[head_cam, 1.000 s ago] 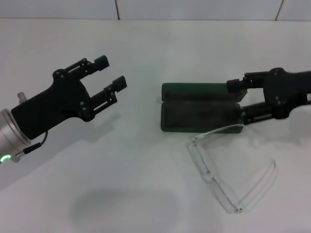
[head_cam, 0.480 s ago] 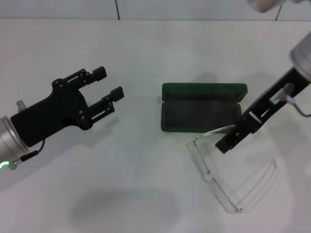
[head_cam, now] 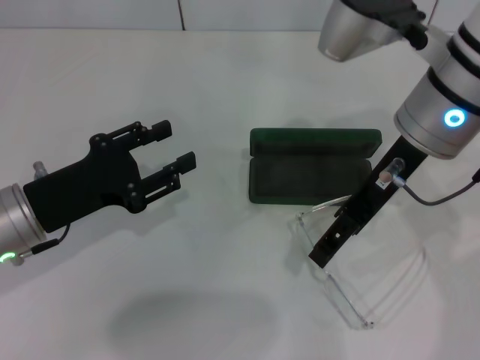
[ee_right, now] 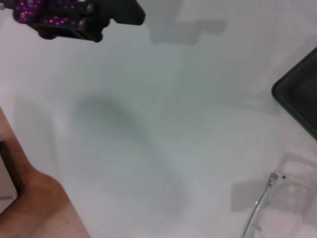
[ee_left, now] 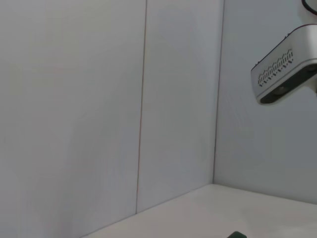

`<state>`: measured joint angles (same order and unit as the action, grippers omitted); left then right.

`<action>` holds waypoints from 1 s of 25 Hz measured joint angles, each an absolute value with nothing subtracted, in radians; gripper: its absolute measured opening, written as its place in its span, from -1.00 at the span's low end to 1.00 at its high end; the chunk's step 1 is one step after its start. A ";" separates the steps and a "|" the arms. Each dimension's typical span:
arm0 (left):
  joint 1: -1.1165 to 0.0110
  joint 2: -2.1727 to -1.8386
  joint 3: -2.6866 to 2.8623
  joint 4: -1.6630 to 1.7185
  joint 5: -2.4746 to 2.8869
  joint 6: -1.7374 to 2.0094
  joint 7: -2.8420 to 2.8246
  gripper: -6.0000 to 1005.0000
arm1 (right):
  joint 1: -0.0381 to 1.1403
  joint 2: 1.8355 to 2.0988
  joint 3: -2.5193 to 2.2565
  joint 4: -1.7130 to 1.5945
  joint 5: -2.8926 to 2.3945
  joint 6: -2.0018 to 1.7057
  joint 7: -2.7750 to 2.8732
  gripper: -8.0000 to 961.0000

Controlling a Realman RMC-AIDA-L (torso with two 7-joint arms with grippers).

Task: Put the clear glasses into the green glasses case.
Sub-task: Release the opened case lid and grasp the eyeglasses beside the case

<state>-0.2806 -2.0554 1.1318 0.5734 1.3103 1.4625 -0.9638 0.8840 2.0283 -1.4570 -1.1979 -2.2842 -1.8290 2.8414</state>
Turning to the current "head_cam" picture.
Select green glasses case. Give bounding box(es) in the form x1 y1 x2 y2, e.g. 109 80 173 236
247 126 383 207

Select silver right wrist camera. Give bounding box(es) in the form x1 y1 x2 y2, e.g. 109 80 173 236
317 0 428 63

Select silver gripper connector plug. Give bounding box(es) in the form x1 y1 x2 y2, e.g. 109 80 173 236
31 160 48 181
378 157 408 187

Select clear white glasses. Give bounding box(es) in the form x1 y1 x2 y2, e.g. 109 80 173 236
288 194 428 331

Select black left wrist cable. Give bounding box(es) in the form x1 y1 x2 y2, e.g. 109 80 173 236
13 224 72 266

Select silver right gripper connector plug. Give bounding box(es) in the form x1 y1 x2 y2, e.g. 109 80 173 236
378 157 408 187

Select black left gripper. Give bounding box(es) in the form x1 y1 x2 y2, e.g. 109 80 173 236
22 119 198 233

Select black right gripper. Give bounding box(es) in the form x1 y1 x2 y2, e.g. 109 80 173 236
307 135 429 269

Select white partition panel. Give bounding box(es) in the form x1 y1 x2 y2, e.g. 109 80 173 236
429 0 473 37
178 0 438 34
0 0 185 32

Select dark right wrist cable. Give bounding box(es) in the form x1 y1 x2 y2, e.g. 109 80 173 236
399 172 478 206

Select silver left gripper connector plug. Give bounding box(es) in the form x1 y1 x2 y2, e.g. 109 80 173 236
31 160 48 181

